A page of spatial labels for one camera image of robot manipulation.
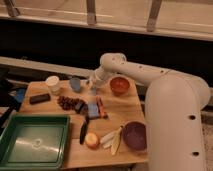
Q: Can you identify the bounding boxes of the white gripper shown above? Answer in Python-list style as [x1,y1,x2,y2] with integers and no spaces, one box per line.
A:
[89,67,110,88]

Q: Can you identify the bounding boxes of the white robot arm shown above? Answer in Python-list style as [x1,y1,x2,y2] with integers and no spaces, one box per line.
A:
[90,53,211,171]

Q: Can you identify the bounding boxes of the blue plastic cup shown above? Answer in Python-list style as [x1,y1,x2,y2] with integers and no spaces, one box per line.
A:
[70,77,81,92]

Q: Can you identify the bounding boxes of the orange bowl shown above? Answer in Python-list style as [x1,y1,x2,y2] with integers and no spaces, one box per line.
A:
[110,77,130,96]

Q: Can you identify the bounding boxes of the blue sponge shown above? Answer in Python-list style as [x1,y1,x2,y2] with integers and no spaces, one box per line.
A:
[88,103,99,119]

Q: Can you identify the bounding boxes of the small dark box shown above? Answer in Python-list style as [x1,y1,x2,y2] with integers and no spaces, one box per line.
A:
[75,101,88,115]

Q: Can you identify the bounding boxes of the orange marker pen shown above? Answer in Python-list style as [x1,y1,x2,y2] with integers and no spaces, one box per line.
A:
[96,96,108,118]

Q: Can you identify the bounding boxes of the bunch of dark grapes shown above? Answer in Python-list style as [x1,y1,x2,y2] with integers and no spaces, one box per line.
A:
[57,96,79,110]

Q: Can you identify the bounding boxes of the white lidded jar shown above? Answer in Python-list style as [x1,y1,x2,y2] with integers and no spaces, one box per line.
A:
[45,76,60,95]

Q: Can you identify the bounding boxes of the black rectangular block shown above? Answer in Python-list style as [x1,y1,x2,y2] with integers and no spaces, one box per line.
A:
[29,94,51,104]

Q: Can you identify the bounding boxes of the yellow apple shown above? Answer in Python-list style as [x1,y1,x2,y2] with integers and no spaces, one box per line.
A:
[85,133,99,149]

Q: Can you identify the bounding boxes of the peeled banana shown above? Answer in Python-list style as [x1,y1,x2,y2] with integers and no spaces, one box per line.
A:
[100,126,122,155]

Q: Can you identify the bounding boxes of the purple bowl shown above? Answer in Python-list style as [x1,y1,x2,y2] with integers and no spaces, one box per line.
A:
[122,121,147,151]

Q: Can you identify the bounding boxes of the blue object at left edge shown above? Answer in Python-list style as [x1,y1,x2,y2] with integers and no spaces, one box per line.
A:
[15,88,26,103]

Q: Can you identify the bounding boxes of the green plastic tray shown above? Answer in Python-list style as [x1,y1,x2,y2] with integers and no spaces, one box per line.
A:
[0,115,70,171]

